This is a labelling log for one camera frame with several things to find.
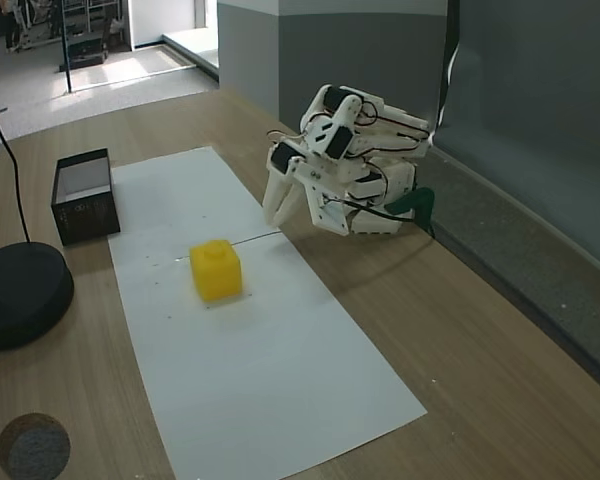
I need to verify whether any yellow cube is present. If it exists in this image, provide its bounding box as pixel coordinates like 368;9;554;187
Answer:
188;238;244;303

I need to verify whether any dark brown open box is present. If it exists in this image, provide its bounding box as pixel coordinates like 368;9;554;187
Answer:
50;147;122;247

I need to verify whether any white paper sheet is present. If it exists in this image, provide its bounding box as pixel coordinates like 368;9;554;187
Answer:
106;232;428;480
108;145;282;261

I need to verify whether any green table clamp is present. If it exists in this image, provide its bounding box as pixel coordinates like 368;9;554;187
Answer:
384;186;438;236

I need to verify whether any black case on floor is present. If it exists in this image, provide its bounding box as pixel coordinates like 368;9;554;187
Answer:
57;33;110;72

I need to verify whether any black metal pole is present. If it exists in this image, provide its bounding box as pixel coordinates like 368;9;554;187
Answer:
59;0;77;94

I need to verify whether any black round lamp base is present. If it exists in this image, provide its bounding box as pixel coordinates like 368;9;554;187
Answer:
0;224;76;352

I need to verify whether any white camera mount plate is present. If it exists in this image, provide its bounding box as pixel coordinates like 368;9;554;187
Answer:
304;188;354;237

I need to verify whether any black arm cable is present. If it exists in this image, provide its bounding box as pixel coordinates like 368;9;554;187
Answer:
324;197;415;222

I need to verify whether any black hanging cable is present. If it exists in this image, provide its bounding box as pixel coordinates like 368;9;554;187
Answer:
433;0;462;137

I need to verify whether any black lamp cable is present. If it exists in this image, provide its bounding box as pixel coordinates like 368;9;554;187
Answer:
0;0;33;245

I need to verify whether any round table cable grommet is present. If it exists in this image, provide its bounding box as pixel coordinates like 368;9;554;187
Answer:
0;412;73;480

